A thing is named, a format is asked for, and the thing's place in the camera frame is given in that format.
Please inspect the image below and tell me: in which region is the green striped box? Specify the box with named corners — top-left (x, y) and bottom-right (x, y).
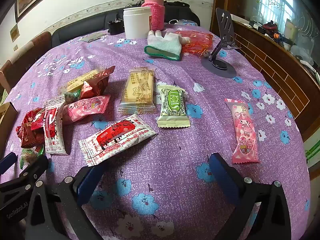
top-left (304, 140), bottom-right (320, 168)

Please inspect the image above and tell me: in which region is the red plastic bag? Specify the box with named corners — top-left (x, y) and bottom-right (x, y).
top-left (175, 29), bottom-right (213, 55)

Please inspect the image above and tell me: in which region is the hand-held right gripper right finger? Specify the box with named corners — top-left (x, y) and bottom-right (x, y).
top-left (209, 152), bottom-right (292, 240)

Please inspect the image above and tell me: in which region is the grey card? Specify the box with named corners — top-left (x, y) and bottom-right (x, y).
top-left (81, 32), bottom-right (107, 43)

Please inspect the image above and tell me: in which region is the wooden sideboard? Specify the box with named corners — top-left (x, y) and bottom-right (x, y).
top-left (225, 20), bottom-right (320, 140)

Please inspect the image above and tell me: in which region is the green wrapped candy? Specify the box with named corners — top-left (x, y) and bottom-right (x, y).
top-left (19, 145), bottom-right (45, 169)
top-left (64, 91), bottom-right (81, 103)

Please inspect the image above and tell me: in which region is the long pink cartoon snack packet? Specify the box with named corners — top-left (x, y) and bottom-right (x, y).
top-left (224, 98), bottom-right (260, 165)

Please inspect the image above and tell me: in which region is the bright red snack packet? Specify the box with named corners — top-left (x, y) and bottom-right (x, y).
top-left (24, 107), bottom-right (47, 131)

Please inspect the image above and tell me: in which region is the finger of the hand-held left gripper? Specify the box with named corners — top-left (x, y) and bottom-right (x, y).
top-left (0, 155), bottom-right (49, 193)
top-left (0, 152), bottom-right (18, 174)

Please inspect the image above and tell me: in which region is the brown upholstered chair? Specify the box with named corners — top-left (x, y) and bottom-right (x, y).
top-left (0, 31), bottom-right (52, 93)

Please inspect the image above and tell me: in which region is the white and green glove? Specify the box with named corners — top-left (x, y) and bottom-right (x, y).
top-left (144, 30), bottom-right (191, 61)

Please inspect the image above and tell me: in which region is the green and white snack packet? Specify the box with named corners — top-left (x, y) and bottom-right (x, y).
top-left (157, 81), bottom-right (191, 128)

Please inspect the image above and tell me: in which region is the long white red snack packet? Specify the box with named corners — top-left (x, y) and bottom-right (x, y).
top-left (78, 114), bottom-right (158, 167)

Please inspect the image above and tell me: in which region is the dark red foil snack packet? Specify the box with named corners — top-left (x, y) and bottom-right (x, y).
top-left (79, 66), bottom-right (116, 100)

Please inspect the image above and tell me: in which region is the short pink snack packet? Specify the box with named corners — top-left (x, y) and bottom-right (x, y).
top-left (62, 94), bottom-right (111, 125)

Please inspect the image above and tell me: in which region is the beige biscuit packet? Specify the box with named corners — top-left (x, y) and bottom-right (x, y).
top-left (117, 67), bottom-right (157, 115)

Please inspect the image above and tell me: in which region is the pink knit-sleeved thermos bottle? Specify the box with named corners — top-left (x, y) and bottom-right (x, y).
top-left (141, 0), bottom-right (165, 32)

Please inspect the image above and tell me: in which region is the window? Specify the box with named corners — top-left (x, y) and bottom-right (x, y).
top-left (250, 0), bottom-right (300, 30)

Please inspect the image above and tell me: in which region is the cardboard box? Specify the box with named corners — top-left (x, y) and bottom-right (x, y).
top-left (0, 102), bottom-right (18, 155)

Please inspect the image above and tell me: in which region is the yellow biscuit packet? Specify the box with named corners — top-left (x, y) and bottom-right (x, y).
top-left (61, 69), bottom-right (100, 94)

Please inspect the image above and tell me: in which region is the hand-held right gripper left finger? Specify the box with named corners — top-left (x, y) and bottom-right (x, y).
top-left (25, 161), bottom-right (110, 240)

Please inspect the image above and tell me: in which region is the black sofa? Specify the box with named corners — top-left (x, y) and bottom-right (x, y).
top-left (51, 1), bottom-right (200, 48)

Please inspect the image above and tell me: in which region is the black bag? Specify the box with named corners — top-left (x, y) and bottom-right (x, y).
top-left (164, 1), bottom-right (193, 13)

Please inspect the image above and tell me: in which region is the grey phone stand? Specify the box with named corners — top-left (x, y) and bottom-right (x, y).
top-left (201, 8), bottom-right (242, 79)

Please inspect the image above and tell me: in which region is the white plastic tub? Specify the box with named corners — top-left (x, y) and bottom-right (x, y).
top-left (123, 7), bottom-right (152, 38)

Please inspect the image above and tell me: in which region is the purple floral tablecloth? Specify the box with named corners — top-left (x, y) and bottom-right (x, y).
top-left (0, 24), bottom-right (312, 240)

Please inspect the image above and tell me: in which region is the small white red snack packet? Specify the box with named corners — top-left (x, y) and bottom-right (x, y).
top-left (43, 95), bottom-right (69, 156)

